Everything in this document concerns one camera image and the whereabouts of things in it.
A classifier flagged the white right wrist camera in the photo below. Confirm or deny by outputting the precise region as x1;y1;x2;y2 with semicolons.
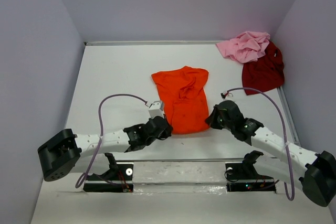
220;92;231;99

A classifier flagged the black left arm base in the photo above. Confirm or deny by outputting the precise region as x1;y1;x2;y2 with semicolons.
83;153;134;193

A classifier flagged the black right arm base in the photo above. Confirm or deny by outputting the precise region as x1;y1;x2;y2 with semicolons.
224;151;276;193

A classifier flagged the pink t shirt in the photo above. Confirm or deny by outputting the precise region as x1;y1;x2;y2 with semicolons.
216;31;270;64

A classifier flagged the dark red t shirt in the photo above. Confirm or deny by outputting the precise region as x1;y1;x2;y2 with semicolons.
242;41;285;92

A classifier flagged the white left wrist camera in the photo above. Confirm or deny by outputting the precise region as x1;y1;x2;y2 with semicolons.
149;100;164;119

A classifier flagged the orange t shirt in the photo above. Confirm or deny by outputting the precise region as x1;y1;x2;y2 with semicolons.
151;66;209;135

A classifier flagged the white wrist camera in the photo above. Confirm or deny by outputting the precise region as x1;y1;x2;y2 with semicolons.
220;92;231;99
149;100;164;119

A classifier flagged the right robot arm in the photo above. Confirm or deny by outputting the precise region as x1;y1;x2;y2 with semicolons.
205;100;335;207

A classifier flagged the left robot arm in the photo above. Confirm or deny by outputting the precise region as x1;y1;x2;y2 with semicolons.
38;116;173;182

